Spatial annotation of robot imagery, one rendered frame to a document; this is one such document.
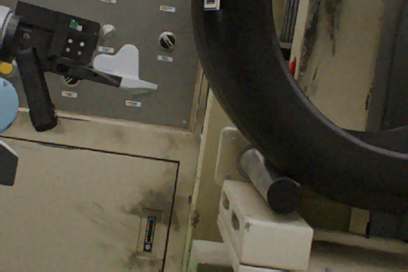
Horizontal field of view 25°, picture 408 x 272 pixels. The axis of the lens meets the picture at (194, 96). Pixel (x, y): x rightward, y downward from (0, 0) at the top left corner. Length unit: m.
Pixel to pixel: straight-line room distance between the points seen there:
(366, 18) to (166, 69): 0.48
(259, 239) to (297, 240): 0.05
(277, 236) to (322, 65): 0.44
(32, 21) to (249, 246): 0.41
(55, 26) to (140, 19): 0.63
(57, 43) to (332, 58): 0.52
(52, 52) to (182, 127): 0.69
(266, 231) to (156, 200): 0.67
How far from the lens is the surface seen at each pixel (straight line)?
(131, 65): 1.24
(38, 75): 1.24
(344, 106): 1.56
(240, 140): 1.52
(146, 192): 1.83
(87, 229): 1.85
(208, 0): 1.17
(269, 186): 1.19
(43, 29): 1.25
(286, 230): 1.19
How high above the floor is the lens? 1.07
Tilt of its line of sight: 3 degrees down
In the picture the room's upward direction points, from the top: 9 degrees clockwise
